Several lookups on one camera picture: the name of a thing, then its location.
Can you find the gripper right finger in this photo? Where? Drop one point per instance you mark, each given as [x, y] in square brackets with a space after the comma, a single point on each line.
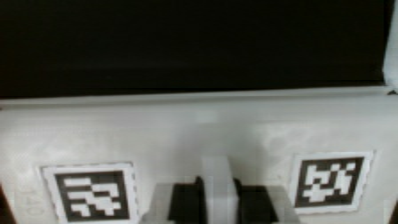
[265, 207]

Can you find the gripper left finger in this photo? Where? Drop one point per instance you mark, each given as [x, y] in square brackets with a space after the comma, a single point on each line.
[178, 205]

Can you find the white cabinet door panel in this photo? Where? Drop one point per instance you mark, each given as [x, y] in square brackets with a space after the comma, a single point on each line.
[92, 148]

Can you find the white L-shaped obstacle wall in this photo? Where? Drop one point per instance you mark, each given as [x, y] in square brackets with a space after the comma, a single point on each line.
[391, 51]

